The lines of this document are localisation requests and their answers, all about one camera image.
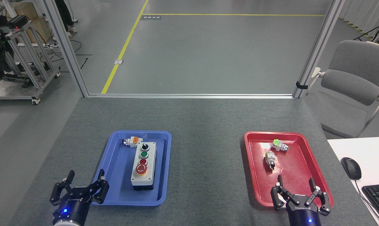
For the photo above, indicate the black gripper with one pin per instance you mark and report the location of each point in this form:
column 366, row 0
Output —
column 74, row 205
column 304, row 213

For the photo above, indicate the grey control box with buttons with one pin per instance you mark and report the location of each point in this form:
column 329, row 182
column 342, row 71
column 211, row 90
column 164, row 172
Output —
column 143, row 180

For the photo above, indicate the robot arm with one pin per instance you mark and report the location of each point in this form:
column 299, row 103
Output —
column 65, row 223

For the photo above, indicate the cardboard box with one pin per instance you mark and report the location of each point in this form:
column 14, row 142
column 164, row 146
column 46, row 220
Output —
column 40, row 26

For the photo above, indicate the red plastic tray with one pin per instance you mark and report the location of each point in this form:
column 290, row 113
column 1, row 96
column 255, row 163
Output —
column 296, row 169

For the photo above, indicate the blue plastic tray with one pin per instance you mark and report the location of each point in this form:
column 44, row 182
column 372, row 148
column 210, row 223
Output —
column 118, row 169

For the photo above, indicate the black computer mouse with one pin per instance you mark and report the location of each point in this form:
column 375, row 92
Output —
column 351, row 168

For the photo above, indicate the white desk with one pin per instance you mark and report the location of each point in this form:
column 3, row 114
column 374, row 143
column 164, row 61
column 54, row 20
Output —
column 371, row 150

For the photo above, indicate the grey office chair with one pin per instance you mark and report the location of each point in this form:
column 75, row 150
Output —
column 349, row 84

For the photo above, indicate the silver floor socket plate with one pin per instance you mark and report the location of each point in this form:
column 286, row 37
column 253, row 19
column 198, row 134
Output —
column 119, row 61

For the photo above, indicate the person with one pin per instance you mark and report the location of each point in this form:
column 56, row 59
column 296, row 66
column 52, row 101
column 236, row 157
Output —
column 65, row 15

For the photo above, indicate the black tripod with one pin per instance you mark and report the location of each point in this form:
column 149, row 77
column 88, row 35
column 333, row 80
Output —
column 376, row 29

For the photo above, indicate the grey floor sign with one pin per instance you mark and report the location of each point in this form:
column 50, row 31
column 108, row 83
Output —
column 151, row 17

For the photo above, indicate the black selector switch part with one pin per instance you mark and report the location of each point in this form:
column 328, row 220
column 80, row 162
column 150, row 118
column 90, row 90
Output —
column 270, row 159

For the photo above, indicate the green push button switch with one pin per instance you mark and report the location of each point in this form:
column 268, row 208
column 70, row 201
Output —
column 278, row 145

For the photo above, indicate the push button switch orange block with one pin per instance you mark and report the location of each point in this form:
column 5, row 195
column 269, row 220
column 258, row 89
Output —
column 133, row 142

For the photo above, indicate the aluminium frame cart on wheels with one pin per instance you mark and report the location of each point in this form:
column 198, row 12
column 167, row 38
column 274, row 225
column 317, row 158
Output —
column 32, row 66

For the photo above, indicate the silver aluminium post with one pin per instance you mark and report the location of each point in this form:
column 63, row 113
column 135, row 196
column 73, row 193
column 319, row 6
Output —
column 318, row 50
column 67, row 50

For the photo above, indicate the silver aluminium rail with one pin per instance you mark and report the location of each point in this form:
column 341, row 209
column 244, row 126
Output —
column 189, row 96

